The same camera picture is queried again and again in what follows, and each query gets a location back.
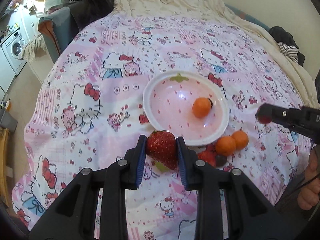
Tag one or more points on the small orange mandarin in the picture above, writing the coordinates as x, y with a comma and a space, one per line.
201, 107

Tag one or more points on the green grape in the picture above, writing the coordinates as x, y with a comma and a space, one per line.
161, 167

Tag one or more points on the pink Hello Kitty bedsheet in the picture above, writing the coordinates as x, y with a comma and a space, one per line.
89, 110

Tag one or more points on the pink strawberry-print plate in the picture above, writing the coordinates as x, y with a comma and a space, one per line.
168, 99

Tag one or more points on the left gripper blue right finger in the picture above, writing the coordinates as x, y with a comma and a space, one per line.
182, 150

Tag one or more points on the striped dark clothing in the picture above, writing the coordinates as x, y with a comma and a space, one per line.
286, 44

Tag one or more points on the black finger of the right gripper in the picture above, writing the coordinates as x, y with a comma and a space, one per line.
283, 116

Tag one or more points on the red strawberry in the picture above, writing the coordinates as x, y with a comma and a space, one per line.
208, 155
161, 146

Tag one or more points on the cream crumpled blanket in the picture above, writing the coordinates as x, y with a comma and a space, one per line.
209, 10

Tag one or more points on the red cherry tomato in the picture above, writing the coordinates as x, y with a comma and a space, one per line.
263, 119

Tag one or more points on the person's right hand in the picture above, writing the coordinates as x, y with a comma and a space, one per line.
309, 194

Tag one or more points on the blue orange cushion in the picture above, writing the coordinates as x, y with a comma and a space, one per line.
58, 30

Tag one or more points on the dark purple grape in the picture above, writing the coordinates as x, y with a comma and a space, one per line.
220, 160

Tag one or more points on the white washing machine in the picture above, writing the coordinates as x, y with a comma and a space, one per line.
12, 48

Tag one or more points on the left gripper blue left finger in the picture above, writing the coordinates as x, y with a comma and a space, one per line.
140, 162

